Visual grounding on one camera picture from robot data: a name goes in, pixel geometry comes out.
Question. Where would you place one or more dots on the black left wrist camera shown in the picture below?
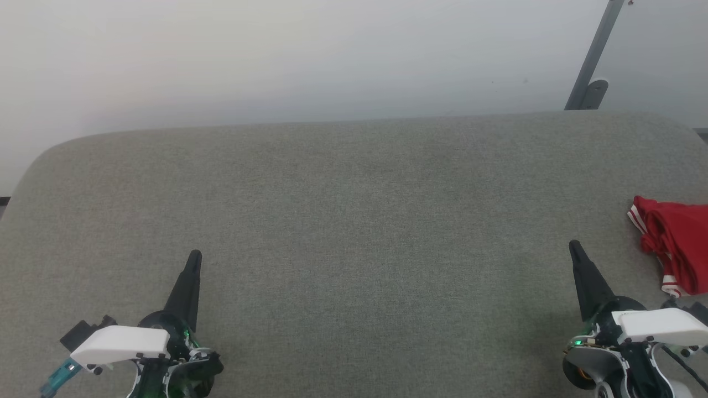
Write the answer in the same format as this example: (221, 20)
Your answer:
(80, 334)

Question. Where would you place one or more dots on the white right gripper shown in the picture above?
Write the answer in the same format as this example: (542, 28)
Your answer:
(664, 326)

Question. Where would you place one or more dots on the grey metal pole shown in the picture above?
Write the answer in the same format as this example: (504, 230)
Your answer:
(594, 55)

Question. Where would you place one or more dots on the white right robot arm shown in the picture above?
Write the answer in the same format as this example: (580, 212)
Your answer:
(592, 367)

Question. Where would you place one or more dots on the red and white garment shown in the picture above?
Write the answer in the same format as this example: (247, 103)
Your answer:
(680, 237)

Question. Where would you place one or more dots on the grey fabric sofa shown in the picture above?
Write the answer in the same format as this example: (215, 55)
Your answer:
(354, 221)

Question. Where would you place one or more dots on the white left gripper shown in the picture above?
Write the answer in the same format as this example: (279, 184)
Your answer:
(121, 342)

